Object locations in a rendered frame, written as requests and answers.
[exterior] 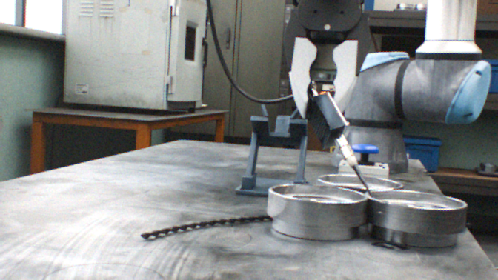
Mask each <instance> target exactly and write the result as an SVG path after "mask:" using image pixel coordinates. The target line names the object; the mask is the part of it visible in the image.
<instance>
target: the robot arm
mask: <svg viewBox="0 0 498 280"><path fill-rule="evenodd" d="M364 10H365V0H299V6H298V9H297V10H293V9H291V10H290V18H289V21H288V23H287V26H286V29H285V36H284V46H285V55H286V59H287V64H288V71H289V76H290V83H291V88H292V92H293V95H294V98H295V102H296V106H297V107H298V109H299V112H300V114H301V116H302V118H304V119H307V118H308V111H309V106H310V99H309V89H310V86H311V83H312V80H311V69H312V67H313V66H314V65H315V63H316V59H317V58H318V55H319V51H318V49H317V47H315V46H326V44H336V45H338V46H337V47H336V48H334V50H333V61H334V64H335V66H336V72H337V74H336V78H335V80H334V82H333V84H334V89H335V93H334V97H333V100H334V102H335V104H336V106H337V107H338V109H339V112H340V113H341V114H343V112H344V111H345V120H346V122H349V126H348V128H347V131H346V133H345V138H346V140H347V142H348V143H349V145H350V147H352V145H355V144H372V145H375V146H377V147H378V148H379V153H378V154H369V158H368V161H372V162H374V163H380V164H381V163H385V164H387V165H388V168H389V174H400V173H407V172H408V157H407V153H406V150H405V143H404V140H403V137H402V125H403V119H407V120H417V121H435V122H443V123H446V124H449V125H450V124H452V123H456V124H469V123H471V122H473V121H474V120H476V119H477V117H479V115H480V113H481V111H482V109H483V106H484V104H485V100H486V96H487V94H488V87H490V82H491V66H490V64H489V63H488V62H485V61H481V60H482V51H481V50H480V49H479V48H478V47H477V46H476V45H475V44H474V27H475V16H476V10H477V0H428V8H427V21H426V33H425V43H424V44H423V45H421V46H420V47H419V48H418V49H417V50H416V60H409V57H408V54H407V53H405V52H384V53H373V54H368V51H369V49H370V44H371V34H370V29H369V25H368V19H369V13H364Z"/></svg>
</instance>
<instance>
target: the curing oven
mask: <svg viewBox="0 0 498 280"><path fill-rule="evenodd" d="M207 31H208V8H207V7H206V1H205V0H67V29H66V49H65V71H64V103H73V109H80V104H95V105H107V106H116V107H138V108H150V109H157V112H156V115H157V116H164V115H165V110H169V109H180V108H189V110H188V112H189V113H195V112H196V109H194V108H195V107H202V100H203V87H204V73H205V67H206V65H207V55H208V43H207V40H206V33H207Z"/></svg>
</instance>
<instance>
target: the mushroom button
mask: <svg viewBox="0 0 498 280"><path fill-rule="evenodd" d="M351 149H352V151H354V152H355V153H360V161H361V162H368V158H369V154H378V153H379V148H378V147H377V146H375V145H372V144H355V145H352V147H351Z"/></svg>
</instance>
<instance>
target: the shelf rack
mask: <svg viewBox="0 0 498 280"><path fill-rule="evenodd" d="M294 6H297V0H285V16H284V28H283V40H282V61H281V62H280V73H279V95H278V98H283V97H286V96H289V95H292V94H293V92H292V88H291V82H290V81H288V78H289V71H288V64H287V59H286V55H285V46H284V36H285V29H286V26H287V23H288V21H289V18H290V10H291V9H293V10H297V9H298V8H297V7H294ZM364 13H369V19H368V25H369V29H370V32H371V33H372V34H386V35H404V36H425V33H426V21H427V12H409V11H387V10H364ZM474 38H480V39H498V14H477V13H476V16H475V27H474ZM323 92H329V93H330V95H331V96H332V98H333V97H334V93H335V89H334V84H316V93H318V94H320V93H323ZM483 109H488V110H498V95H497V94H487V96H486V100H485V104H484V106H483ZM285 113H286V102H284V103H279V104H278V107H277V116H285ZM428 174H429V175H430V177H431V178H432V179H433V181H435V182H436V185H437V187H438V188H439V189H440V190H441V191H449V192H458V193H475V195H484V196H498V178H497V177H490V176H480V175H479V173H477V171H476V170H474V169H464V168H455V167H438V171H437V172H435V173H428Z"/></svg>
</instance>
